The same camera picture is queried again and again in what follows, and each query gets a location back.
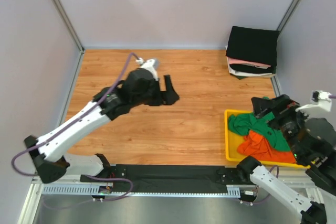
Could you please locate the grey slotted cable duct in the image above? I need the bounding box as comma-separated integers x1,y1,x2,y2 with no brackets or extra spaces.
43,184,240,198

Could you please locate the black base cloth strip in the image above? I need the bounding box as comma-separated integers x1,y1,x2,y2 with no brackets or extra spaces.
113,164,227,193

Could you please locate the black folded t shirt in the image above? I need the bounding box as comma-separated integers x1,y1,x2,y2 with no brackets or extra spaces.
229,64,276,74
226,26,279,66

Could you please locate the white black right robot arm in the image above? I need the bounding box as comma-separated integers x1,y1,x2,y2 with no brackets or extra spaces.
236,90,335,223

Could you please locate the yellow plastic tray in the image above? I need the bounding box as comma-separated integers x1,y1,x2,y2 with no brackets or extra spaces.
224,109,304,169

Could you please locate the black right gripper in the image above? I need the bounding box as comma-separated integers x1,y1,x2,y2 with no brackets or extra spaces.
249,91,311,158

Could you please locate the aluminium frame rail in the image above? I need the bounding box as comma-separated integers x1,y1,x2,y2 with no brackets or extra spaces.
31,163,320,189

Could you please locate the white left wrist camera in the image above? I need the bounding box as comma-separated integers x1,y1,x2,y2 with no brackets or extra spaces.
135,57,160,81

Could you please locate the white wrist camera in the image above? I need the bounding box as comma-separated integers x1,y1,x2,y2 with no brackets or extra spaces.
295,90,332,117
135,57,160,81

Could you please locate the black folded t shirt top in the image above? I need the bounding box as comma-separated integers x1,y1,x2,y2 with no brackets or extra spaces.
226,26,279,66

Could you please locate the dark green folded t shirt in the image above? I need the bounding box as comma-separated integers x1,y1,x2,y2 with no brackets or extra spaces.
230,66,277,81

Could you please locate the left aluminium corner post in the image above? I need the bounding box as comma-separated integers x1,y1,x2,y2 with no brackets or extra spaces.
38,0,86,52

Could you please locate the aluminium corner post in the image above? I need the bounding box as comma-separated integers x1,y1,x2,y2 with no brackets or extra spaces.
38,0,86,52
276,0,318,33

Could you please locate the pink folded t shirt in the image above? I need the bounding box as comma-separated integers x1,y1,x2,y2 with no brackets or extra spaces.
227,57,271,69

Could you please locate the orange t shirt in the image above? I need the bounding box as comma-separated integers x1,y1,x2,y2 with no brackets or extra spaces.
237,130,296,164

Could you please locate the right aluminium corner post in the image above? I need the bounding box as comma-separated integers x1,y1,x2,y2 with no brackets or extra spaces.
276,0,318,33

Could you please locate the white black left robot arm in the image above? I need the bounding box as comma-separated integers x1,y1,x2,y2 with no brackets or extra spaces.
24,68,180,184

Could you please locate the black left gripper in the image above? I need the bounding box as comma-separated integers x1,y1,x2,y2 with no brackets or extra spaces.
134,76,181,108

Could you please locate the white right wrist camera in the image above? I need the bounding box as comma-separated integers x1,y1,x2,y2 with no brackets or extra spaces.
295,90,332,117

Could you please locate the white folded t shirt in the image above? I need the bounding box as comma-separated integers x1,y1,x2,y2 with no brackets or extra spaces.
228,64,276,78

